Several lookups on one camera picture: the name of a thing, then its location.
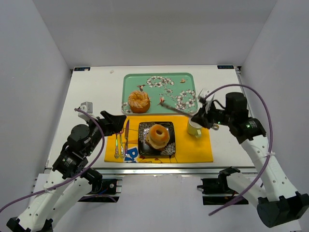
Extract corner label sticker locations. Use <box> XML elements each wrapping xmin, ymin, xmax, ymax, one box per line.
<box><xmin>73</xmin><ymin>67</ymin><xmax>90</xmax><ymax>72</ymax></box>
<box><xmin>217</xmin><ymin>65</ymin><xmax>234</xmax><ymax>69</ymax></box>

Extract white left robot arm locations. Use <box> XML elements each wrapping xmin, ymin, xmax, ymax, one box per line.
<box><xmin>7</xmin><ymin>108</ymin><xmax>126</xmax><ymax>232</ymax></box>

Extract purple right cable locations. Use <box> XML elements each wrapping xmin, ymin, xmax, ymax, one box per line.
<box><xmin>205</xmin><ymin>84</ymin><xmax>273</xmax><ymax>216</ymax></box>

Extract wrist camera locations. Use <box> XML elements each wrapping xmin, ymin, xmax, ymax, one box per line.
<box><xmin>197</xmin><ymin>89</ymin><xmax>215</xmax><ymax>111</ymax></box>
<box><xmin>74</xmin><ymin>101</ymin><xmax>93</xmax><ymax>123</ymax></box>

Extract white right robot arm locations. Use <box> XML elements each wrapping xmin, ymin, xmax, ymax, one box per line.
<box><xmin>192</xmin><ymin>92</ymin><xmax>308</xmax><ymax>228</ymax></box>

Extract pale green mug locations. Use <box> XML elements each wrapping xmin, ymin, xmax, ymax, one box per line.
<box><xmin>187</xmin><ymin>119</ymin><xmax>203</xmax><ymax>138</ymax></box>

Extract purple cable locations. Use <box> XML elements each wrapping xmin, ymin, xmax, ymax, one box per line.
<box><xmin>205</xmin><ymin>84</ymin><xmax>273</xmax><ymax>216</ymax></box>
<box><xmin>0</xmin><ymin>108</ymin><xmax>119</xmax><ymax>211</ymax></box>

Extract pale speckled bagel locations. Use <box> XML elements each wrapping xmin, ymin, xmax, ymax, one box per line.
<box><xmin>146</xmin><ymin>137</ymin><xmax>168</xmax><ymax>149</ymax></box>

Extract iridescent spoon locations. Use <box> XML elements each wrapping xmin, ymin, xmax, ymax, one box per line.
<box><xmin>120</xmin><ymin>134</ymin><xmax>125</xmax><ymax>159</ymax></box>

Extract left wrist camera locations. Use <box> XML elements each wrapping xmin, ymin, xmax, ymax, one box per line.
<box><xmin>74</xmin><ymin>101</ymin><xmax>93</xmax><ymax>123</ymax></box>

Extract glazed orange donut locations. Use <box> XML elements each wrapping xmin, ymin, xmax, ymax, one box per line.
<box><xmin>149</xmin><ymin>124</ymin><xmax>170</xmax><ymax>143</ymax></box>

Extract black floral square plate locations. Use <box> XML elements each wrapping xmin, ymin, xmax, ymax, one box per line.
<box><xmin>138</xmin><ymin>121</ymin><xmax>176</xmax><ymax>156</ymax></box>

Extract iridescent fork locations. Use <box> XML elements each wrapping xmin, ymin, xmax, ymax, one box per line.
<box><xmin>114</xmin><ymin>133</ymin><xmax>120</xmax><ymax>159</ymax></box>

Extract brown bread slice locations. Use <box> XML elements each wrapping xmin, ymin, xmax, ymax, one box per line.
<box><xmin>146</xmin><ymin>140</ymin><xmax>167</xmax><ymax>151</ymax></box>

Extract green floral tray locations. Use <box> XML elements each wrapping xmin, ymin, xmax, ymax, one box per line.
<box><xmin>121</xmin><ymin>72</ymin><xmax>198</xmax><ymax>115</ymax></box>

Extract metal serving tongs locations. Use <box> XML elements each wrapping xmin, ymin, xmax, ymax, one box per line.
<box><xmin>159</xmin><ymin>102</ymin><xmax>219</xmax><ymax>131</ymax></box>

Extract yellow placemat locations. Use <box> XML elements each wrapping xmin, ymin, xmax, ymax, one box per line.
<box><xmin>104</xmin><ymin>116</ymin><xmax>213</xmax><ymax>164</ymax></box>

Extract right corner label sticker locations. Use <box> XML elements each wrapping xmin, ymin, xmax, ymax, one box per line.
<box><xmin>217</xmin><ymin>65</ymin><xmax>234</xmax><ymax>69</ymax></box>

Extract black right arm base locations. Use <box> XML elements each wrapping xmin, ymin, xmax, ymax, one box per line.
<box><xmin>197</xmin><ymin>178</ymin><xmax>238</xmax><ymax>205</ymax></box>

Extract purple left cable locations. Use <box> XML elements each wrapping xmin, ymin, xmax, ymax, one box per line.
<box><xmin>0</xmin><ymin>108</ymin><xmax>119</xmax><ymax>211</ymax></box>

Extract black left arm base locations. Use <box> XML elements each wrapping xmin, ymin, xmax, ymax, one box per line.
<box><xmin>78</xmin><ymin>178</ymin><xmax>122</xmax><ymax>203</ymax></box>

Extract left corner label sticker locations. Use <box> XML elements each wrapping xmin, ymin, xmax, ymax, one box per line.
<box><xmin>73</xmin><ymin>67</ymin><xmax>90</xmax><ymax>72</ymax></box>

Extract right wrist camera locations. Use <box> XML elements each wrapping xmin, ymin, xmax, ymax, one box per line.
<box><xmin>197</xmin><ymin>89</ymin><xmax>215</xmax><ymax>111</ymax></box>

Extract sugar-crusted round bun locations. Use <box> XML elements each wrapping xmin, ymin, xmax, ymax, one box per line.
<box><xmin>128</xmin><ymin>90</ymin><xmax>150</xmax><ymax>114</ymax></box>

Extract iridescent knife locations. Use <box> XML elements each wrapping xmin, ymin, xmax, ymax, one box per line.
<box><xmin>125</xmin><ymin>119</ymin><xmax>129</xmax><ymax>157</ymax></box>

